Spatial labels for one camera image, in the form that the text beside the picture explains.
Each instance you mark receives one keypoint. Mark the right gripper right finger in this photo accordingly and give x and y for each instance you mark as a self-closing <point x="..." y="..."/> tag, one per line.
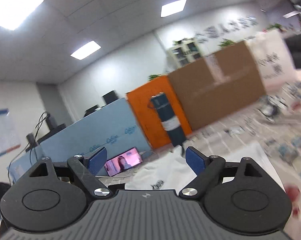
<point x="240" y="197"/>

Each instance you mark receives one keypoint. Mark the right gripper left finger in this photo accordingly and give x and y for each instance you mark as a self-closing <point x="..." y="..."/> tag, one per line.
<point x="52" y="196"/>

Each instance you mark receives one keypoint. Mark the white and black hoodie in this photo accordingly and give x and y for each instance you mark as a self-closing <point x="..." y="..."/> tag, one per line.
<point x="198" y="164"/>

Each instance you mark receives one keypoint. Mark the smartphone with pink screen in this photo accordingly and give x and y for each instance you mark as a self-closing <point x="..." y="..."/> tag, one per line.
<point x="123" y="162"/>

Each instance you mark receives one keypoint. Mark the patterned grey bed sheet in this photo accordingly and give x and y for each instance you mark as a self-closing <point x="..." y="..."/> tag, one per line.
<point x="269" y="131"/>

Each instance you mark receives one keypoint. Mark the light blue foam board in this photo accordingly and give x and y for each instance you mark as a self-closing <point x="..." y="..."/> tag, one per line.
<point x="114" y="127"/>

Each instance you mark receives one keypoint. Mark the dark blue rolled mat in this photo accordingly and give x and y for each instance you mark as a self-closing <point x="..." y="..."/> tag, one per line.
<point x="169" y="120"/>

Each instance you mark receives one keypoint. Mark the large brown cardboard box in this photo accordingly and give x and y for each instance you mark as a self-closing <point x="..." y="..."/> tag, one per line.
<point x="218" y="85"/>

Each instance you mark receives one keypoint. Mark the black computer monitor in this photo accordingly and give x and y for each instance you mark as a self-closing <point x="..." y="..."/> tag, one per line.
<point x="110" y="97"/>

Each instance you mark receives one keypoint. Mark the orange pegboard panel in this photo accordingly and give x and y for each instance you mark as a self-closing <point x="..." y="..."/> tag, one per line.
<point x="148" y="119"/>

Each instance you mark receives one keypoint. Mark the white paper shopping bag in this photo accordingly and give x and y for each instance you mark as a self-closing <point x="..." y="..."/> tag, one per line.
<point x="273" y="58"/>

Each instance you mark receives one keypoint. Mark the green potted plant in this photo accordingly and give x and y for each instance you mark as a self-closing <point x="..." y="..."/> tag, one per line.
<point x="226" y="43"/>

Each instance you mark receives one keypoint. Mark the white glass-door cabinet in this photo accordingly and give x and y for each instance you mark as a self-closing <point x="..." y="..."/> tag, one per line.
<point x="185" y="52"/>

